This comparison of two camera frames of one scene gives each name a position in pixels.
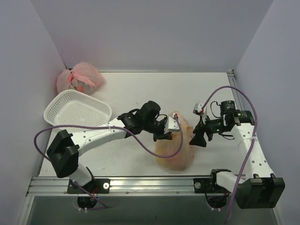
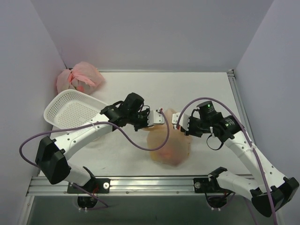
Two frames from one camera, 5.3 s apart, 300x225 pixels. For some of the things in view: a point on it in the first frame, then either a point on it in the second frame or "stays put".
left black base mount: (96, 186) stays put
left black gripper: (161, 135) to (142, 119)
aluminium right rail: (236, 96) stays put
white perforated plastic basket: (74, 108) stays put
